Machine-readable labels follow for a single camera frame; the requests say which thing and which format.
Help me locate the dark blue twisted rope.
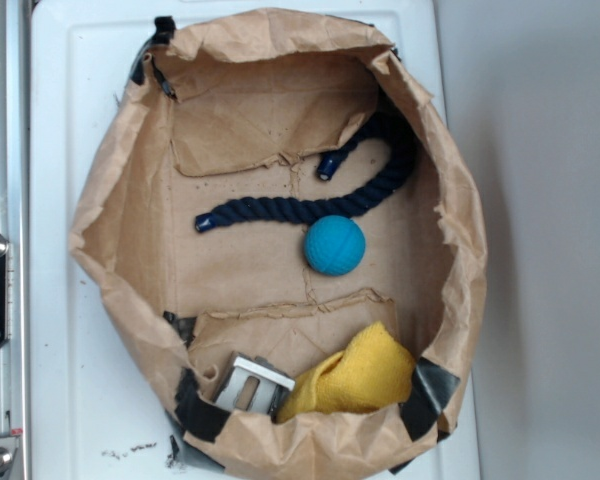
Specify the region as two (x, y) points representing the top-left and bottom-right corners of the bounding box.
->
(194, 113), (417, 236)

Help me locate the light blue rubber ball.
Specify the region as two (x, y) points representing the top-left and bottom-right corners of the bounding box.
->
(304, 215), (366, 276)

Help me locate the yellow microfiber cloth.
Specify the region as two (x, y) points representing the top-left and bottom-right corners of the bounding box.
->
(276, 322), (416, 423)

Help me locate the silver metal buckle block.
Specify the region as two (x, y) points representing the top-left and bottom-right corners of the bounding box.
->
(213, 352), (295, 416)

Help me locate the brown paper bag bin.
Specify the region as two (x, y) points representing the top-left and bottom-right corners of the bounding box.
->
(69, 8), (487, 479)

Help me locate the white plastic tray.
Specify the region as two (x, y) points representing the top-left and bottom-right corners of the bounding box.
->
(28, 0), (483, 480)

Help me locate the aluminium frame rail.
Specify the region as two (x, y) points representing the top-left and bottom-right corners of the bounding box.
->
(0, 1), (31, 479)

